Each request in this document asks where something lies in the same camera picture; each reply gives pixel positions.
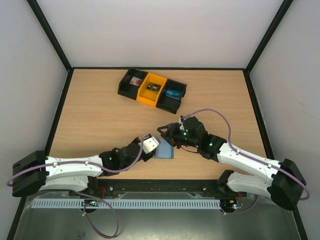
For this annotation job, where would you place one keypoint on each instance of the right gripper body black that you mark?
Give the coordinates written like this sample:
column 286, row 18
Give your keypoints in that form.
column 172, row 132

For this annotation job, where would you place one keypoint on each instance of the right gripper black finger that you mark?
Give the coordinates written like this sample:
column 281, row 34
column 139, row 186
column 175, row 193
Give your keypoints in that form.
column 166, row 129
column 168, row 139

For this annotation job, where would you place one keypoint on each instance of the teal leather card holder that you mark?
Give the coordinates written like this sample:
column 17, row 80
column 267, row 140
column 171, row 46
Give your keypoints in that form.
column 164, row 151

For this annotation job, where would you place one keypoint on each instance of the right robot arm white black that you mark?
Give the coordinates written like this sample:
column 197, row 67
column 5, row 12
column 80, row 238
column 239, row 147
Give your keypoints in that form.
column 281, row 181

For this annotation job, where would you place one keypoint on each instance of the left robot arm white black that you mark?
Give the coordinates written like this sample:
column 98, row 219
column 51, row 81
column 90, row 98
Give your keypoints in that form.
column 39, row 172

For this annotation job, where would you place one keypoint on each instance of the blue card in bin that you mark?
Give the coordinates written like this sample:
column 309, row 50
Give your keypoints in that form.
column 173, row 94

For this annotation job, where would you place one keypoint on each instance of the dark card in yellow bin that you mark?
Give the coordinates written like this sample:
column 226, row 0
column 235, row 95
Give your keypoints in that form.
column 153, row 87

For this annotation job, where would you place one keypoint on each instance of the red white card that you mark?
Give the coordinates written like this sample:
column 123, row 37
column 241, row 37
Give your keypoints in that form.
column 135, row 81

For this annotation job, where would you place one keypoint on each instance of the right black storage bin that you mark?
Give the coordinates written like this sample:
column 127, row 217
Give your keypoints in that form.
column 170, row 104

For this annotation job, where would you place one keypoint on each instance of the black storage bin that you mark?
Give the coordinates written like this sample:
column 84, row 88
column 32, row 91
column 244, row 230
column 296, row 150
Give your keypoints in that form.
column 170, row 104
column 125, row 88

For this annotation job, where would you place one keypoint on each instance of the yellow storage bin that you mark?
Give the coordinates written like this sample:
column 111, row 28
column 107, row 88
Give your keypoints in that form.
column 147, row 96

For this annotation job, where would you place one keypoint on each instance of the left black storage bin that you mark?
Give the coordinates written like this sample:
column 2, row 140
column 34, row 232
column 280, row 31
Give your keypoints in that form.
column 125, row 88

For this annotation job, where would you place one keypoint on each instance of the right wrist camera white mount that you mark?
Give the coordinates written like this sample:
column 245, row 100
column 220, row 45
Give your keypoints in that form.
column 181, row 119

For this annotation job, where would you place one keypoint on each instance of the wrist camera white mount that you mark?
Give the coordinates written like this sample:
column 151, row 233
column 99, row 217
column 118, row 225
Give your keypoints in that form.
column 181, row 119
column 150, row 143

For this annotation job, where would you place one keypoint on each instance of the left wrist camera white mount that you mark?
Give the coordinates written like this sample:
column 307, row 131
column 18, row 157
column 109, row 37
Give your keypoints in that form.
column 150, row 143

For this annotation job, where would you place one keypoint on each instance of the white slotted cable duct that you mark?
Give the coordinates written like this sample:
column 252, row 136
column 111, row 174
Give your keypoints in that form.
column 189, row 204

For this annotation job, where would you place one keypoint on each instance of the black mounting rail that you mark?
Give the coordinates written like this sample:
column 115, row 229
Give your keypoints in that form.
column 114, row 187

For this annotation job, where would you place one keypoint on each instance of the black enclosure frame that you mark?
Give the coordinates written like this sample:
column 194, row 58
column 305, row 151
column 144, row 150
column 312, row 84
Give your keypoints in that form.
column 281, row 12

